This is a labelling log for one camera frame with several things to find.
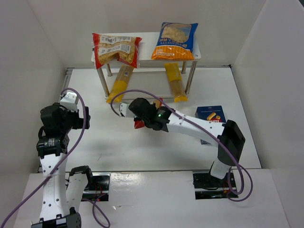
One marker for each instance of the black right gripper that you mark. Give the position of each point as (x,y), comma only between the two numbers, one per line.
(138,122)

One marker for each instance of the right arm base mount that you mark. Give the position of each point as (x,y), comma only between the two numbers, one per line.
(208,187)

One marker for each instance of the white two-tier shelf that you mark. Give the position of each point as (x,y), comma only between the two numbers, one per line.
(150,74)

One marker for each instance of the yellow spaghetti pack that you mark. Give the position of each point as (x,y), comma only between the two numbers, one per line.
(175,82)
(121,81)

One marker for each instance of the red pasta bag on shelf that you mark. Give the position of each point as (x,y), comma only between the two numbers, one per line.
(121,48)

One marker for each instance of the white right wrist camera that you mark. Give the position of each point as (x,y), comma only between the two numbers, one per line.
(124,110)

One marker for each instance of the left yellow spaghetti pack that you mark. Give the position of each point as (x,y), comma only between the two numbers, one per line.
(121,81)

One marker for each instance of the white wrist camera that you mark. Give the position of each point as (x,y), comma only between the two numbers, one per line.
(124,110)
(70,101)

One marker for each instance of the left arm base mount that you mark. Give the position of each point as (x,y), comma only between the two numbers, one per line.
(99,187)

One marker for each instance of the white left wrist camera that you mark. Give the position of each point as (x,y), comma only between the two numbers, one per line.
(70,101)

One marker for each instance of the small red pasta bag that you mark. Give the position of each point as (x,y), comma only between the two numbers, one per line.
(139,123)

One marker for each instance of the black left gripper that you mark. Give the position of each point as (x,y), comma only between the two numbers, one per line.
(80,119)

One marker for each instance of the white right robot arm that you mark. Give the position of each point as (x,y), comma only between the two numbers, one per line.
(227,137)

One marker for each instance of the blue orange pasta bag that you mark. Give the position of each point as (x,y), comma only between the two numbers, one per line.
(175,42)

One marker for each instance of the blue rigatoni pasta box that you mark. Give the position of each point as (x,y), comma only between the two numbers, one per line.
(211,113)

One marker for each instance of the right yellow spaghetti pack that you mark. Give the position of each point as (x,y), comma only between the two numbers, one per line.
(175,82)

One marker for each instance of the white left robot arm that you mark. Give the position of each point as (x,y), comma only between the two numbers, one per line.
(61,197)

